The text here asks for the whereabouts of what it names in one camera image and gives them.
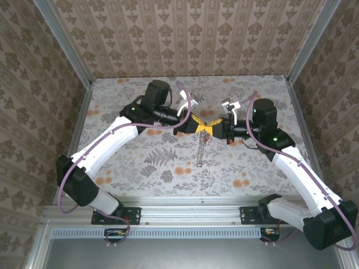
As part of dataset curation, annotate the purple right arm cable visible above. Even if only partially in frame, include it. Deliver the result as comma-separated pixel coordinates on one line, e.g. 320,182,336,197
241,91,356,251

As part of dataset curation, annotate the grey slotted cable duct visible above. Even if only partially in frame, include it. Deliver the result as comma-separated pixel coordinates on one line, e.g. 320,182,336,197
52,226,261,239

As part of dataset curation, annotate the aluminium side rail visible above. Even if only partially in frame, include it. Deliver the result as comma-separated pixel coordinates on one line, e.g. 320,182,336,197
66,84,95,159
286,78,332,204

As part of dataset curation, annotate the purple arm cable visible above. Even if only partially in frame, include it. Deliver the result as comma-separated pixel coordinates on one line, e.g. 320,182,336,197
241,91,356,251
57,80,192,244

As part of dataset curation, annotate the thin metal chain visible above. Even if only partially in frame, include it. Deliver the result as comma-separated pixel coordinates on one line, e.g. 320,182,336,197
196,127,210,168

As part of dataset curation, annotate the black connector box with wires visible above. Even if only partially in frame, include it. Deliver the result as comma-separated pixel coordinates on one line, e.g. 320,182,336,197
104,228,128,243
259,227,281,242

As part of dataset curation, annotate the aluminium frame rail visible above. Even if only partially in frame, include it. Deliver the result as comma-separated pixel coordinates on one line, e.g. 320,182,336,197
42,196,344,226

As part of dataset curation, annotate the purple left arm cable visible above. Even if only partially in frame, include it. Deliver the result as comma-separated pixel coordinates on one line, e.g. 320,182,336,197
57,80,192,244

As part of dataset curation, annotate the aluminium corner post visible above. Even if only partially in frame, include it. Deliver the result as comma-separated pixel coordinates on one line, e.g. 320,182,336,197
286,0,342,85
33,0,93,87

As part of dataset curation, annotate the grey sheet metal panel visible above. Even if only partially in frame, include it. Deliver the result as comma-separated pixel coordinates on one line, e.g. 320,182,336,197
25,225,359,269

